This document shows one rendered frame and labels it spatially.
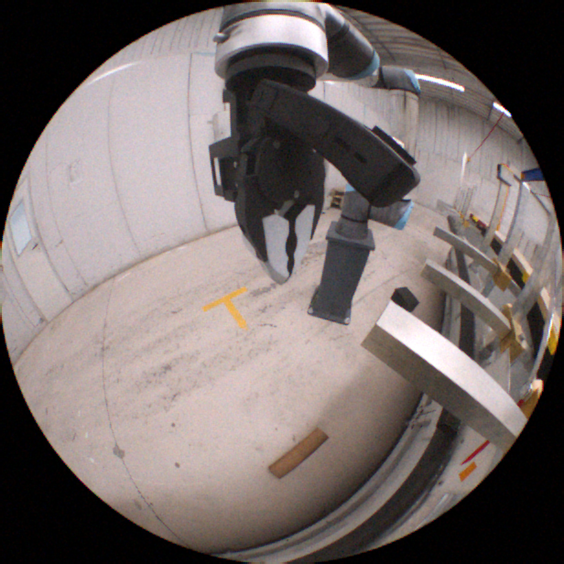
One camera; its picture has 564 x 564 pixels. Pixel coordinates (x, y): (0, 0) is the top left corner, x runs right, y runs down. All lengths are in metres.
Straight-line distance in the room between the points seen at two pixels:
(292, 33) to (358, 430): 1.13
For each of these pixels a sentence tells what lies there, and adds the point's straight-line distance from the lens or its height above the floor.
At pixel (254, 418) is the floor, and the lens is 0.95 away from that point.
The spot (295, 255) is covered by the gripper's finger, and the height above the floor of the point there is 0.85.
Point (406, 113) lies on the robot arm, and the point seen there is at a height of 1.21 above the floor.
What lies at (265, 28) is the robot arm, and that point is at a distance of 0.15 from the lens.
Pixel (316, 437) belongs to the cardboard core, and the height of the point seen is 0.08.
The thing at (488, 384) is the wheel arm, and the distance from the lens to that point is 0.17.
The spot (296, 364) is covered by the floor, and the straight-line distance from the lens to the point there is 1.01.
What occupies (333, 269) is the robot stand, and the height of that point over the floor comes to 0.40.
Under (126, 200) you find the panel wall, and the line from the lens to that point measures 2.40.
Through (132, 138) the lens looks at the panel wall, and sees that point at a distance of 2.44.
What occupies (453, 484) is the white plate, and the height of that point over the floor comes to 0.75.
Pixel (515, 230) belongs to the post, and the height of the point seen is 0.98.
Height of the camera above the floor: 0.94
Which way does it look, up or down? 41 degrees down
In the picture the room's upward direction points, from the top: straight up
